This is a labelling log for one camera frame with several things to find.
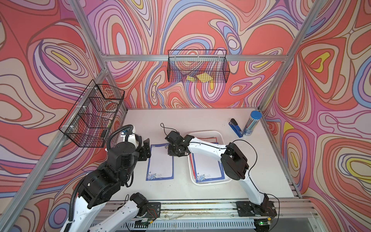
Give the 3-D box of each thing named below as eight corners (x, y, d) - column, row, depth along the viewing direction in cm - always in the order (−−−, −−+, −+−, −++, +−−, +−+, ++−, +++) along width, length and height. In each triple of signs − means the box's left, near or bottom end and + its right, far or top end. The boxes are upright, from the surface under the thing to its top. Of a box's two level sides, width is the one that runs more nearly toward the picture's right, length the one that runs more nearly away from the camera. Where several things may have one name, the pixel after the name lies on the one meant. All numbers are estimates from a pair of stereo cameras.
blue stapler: (240, 138, 103) (242, 134, 99) (228, 123, 112) (229, 119, 108) (243, 136, 104) (245, 132, 100) (231, 122, 113) (233, 118, 109)
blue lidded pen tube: (243, 136, 105) (252, 118, 90) (240, 129, 110) (249, 110, 94) (252, 136, 105) (263, 118, 90) (249, 129, 110) (260, 110, 94)
